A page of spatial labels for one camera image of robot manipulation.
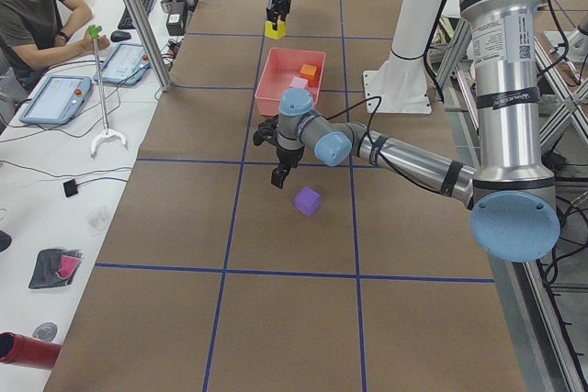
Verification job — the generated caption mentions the pink plastic bin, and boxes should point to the pink plastic bin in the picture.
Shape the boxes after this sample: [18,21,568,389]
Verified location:
[254,48,326,117]

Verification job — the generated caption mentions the red cylinder bottle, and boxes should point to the red cylinder bottle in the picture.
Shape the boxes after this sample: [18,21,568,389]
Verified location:
[1,332,62,370]

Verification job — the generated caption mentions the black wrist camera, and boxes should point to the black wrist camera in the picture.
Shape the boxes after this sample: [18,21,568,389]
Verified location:
[253,116,278,147]

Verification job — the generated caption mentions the seated person dark shirt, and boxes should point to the seated person dark shirt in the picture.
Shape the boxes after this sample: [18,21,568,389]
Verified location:
[0,0,111,95]

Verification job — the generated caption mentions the grey pink cloth pouch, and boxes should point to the grey pink cloth pouch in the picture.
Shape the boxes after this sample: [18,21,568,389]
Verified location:
[28,248,83,289]

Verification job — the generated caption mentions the aluminium frame post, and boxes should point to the aluminium frame post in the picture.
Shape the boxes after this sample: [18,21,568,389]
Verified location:
[122,0,172,92]

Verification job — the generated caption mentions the near teach pendant tablet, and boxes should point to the near teach pendant tablet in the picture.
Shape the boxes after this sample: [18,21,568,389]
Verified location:
[19,75,93,125]

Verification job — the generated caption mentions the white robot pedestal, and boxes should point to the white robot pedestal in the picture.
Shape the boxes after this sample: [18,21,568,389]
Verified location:
[363,0,443,115]

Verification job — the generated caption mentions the orange foam block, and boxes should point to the orange foam block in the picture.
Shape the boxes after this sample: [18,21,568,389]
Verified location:
[299,63,320,86]

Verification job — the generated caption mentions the far teach pendant tablet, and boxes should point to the far teach pendant tablet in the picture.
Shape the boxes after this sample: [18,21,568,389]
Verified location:
[101,42,151,86]

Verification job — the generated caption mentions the black power adapter box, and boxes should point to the black power adapter box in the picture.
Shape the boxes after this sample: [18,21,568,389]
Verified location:
[166,1,186,37]

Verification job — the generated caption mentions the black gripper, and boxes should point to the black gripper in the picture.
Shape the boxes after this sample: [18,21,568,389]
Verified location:
[266,0,291,28]
[271,146,305,188]

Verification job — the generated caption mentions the black computer mouse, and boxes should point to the black computer mouse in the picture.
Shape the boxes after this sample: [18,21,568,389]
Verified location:
[110,29,132,42]

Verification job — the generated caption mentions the teach pendant tablet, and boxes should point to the teach pendant tablet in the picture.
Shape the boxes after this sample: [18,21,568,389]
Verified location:
[101,42,151,86]
[19,75,93,125]

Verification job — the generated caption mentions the round metal disc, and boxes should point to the round metal disc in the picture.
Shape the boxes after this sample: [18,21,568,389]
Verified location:
[32,321,58,342]

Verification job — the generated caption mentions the pink foam block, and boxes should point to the pink foam block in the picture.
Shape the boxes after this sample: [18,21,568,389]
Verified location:
[288,76,309,89]

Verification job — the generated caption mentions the small black square puck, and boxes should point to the small black square puck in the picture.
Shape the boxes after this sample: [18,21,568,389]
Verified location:
[62,179,79,198]

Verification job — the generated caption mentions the yellow foam block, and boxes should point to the yellow foam block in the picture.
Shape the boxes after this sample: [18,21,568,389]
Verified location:
[265,20,287,39]

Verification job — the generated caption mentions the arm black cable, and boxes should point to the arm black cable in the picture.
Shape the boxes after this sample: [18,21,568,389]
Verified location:
[321,95,465,196]

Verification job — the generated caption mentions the purple foam block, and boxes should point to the purple foam block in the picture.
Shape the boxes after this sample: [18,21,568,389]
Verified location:
[294,186,322,216]

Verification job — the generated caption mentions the metal reacher grabber stick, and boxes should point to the metal reacher grabber stick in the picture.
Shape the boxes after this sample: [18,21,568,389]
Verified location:
[87,25,128,158]

